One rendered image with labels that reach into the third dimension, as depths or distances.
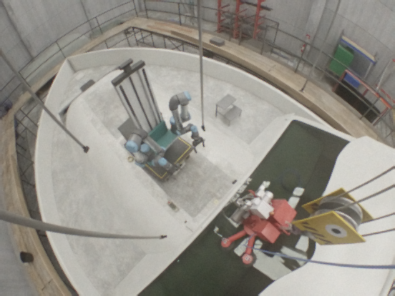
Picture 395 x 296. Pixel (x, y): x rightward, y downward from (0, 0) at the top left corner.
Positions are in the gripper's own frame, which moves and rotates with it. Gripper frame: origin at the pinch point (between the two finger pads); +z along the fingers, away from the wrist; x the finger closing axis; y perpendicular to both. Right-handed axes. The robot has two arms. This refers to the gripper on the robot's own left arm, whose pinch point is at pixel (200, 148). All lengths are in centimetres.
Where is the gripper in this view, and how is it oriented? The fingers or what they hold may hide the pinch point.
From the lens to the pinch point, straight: 209.1
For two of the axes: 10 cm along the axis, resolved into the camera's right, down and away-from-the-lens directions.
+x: 7.2, -5.5, 4.1
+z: 2.2, 7.6, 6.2
